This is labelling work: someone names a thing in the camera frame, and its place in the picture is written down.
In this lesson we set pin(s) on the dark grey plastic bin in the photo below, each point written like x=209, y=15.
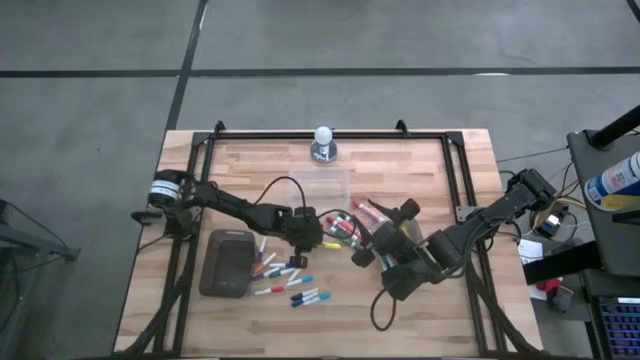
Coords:
x=227, y=270

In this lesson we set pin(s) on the black capped white marker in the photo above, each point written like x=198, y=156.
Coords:
x=297, y=296

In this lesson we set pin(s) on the blue white power adapter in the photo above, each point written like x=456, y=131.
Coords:
x=553, y=224

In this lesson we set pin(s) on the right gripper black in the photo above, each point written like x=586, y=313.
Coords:
x=392, y=240

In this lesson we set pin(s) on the magenta Expo marker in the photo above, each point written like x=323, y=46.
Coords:
x=367, y=211

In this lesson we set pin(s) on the blue white wipes canister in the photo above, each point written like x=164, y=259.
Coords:
x=615, y=182

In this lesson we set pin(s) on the yellow highlighter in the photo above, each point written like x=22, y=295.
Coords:
x=332, y=245

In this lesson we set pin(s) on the red capped white marker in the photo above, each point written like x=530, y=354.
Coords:
x=277, y=288

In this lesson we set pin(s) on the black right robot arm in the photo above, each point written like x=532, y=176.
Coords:
x=500, y=207

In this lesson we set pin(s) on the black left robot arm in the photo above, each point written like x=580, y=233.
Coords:
x=225, y=202

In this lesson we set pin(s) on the black side cart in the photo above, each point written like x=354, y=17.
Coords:
x=615, y=240

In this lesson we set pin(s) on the red tool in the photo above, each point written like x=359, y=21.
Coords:
x=550, y=286

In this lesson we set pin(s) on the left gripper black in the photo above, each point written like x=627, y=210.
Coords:
x=297, y=227

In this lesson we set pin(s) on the backlit keyboard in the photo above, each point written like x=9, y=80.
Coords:
x=620, y=325

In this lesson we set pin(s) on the white paper sheet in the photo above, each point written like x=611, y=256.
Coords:
x=530, y=252

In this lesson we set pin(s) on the black cart pole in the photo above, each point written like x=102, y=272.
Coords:
x=615, y=129

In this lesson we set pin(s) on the grey metal stand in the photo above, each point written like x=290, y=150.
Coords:
x=30, y=245

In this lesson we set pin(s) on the white light bulb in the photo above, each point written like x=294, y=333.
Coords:
x=323, y=135

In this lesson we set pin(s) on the clear plastic bin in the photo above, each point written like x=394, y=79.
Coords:
x=320, y=190

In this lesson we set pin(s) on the purple capped white marker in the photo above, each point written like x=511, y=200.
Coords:
x=272, y=272
x=260, y=255

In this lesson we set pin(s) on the green capped white marker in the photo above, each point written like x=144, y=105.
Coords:
x=276, y=274

